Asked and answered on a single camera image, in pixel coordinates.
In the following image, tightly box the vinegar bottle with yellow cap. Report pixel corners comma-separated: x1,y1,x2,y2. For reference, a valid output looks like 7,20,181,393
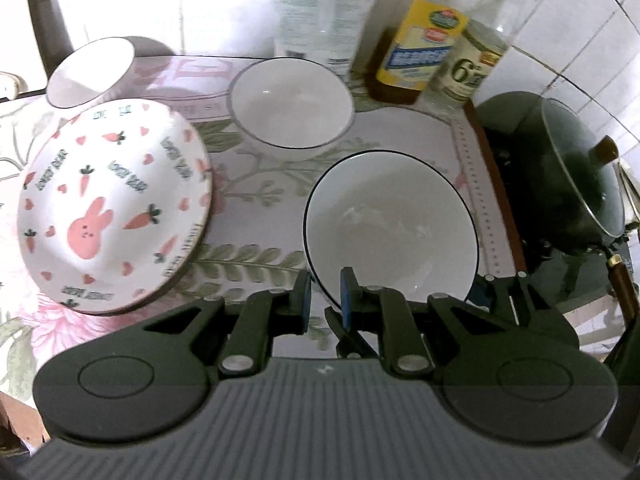
420,0,540,107

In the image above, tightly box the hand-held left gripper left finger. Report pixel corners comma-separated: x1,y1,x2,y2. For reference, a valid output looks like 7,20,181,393
142,269,314,377

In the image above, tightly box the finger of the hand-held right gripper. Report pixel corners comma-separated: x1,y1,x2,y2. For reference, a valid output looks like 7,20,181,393
470,269,532,329

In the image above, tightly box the black pot with wooden handle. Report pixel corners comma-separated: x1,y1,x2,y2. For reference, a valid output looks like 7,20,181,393
477,90,640,322

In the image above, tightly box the bunny print bowl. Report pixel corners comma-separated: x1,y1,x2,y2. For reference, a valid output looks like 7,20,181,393
17,97,214,317

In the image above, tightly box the oil bottle with brown cap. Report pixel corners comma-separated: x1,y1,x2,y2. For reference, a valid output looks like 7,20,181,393
369,0,481,107

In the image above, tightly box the clear white packet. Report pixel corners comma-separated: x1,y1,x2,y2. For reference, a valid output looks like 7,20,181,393
320,0,382,75

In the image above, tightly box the white bowl with dark rim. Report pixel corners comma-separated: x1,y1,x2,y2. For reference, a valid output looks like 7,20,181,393
228,57,355,162
303,150,481,312
45,37,137,111

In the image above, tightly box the floral tablecloth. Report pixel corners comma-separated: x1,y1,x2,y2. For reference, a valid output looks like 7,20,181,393
0,52,506,402

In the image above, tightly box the glass pot lid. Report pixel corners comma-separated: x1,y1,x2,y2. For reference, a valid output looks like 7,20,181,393
539,98,629,239

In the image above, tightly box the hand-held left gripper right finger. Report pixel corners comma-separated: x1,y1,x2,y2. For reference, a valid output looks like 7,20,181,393
323,266,507,377

